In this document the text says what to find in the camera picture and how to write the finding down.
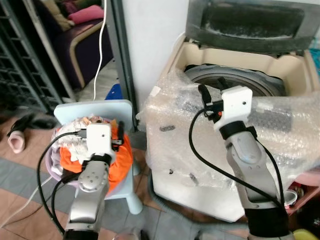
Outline teal hanging cloth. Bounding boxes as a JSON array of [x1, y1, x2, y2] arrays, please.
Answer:
[[309, 40, 320, 77]]

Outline orange garment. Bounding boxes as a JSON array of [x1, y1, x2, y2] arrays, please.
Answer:
[[59, 131, 135, 194]]

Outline pink plastic basin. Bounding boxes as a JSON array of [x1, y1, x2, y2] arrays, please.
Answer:
[[281, 167, 320, 207]]

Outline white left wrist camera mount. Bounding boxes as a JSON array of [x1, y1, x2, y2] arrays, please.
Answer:
[[85, 123, 112, 156]]

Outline grey washing machine lid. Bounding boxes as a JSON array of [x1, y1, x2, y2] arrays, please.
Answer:
[[184, 0, 320, 56]]

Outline purple wooden-armed chair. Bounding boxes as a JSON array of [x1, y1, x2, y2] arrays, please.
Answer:
[[49, 0, 115, 91]]

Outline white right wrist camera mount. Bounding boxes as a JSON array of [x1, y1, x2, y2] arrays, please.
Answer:
[[214, 85, 254, 132]]

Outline white hanging cable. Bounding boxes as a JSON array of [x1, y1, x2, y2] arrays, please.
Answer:
[[92, 0, 109, 101]]

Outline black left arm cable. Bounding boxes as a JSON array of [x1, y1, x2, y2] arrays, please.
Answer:
[[37, 128, 90, 234]]

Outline beige top-load washing machine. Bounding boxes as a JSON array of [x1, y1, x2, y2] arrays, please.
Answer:
[[149, 35, 320, 224]]

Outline black metal grille gate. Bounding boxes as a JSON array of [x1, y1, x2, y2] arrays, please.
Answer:
[[0, 0, 67, 112]]

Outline lavender laundry basket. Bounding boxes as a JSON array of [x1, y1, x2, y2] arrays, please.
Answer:
[[46, 120, 135, 195]]

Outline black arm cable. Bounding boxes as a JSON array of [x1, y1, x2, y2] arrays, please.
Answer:
[[188, 108, 287, 209], [37, 128, 90, 234]]

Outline small blue plastic item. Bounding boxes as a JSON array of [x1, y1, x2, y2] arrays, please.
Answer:
[[106, 83, 124, 101]]

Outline pink slipper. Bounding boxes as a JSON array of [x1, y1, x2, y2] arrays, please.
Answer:
[[7, 127, 26, 155]]

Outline pink cushion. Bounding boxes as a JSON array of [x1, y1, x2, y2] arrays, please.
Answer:
[[67, 4, 106, 26]]

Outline steel washer drum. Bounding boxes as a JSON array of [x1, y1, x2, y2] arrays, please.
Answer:
[[183, 63, 287, 99]]

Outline white patterned garment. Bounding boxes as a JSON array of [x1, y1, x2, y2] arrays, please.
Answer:
[[62, 114, 119, 164]]

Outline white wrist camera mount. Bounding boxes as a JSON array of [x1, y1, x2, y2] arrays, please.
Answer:
[[85, 123, 112, 156], [214, 85, 254, 132]]

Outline light blue plastic stool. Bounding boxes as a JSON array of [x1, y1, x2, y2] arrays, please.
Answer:
[[53, 98, 144, 215]]

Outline clear bubble wrap sheet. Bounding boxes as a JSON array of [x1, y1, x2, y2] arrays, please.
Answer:
[[135, 69, 320, 202]]

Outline yellow plastic item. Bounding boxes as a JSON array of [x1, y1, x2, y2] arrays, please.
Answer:
[[292, 228, 320, 240]]

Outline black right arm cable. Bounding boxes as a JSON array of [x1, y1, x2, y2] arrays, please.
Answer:
[[188, 108, 287, 209]]

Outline round metal cup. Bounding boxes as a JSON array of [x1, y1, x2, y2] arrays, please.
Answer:
[[283, 189, 299, 207]]

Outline grey door frame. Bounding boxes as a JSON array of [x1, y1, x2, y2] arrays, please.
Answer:
[[107, 0, 139, 132]]

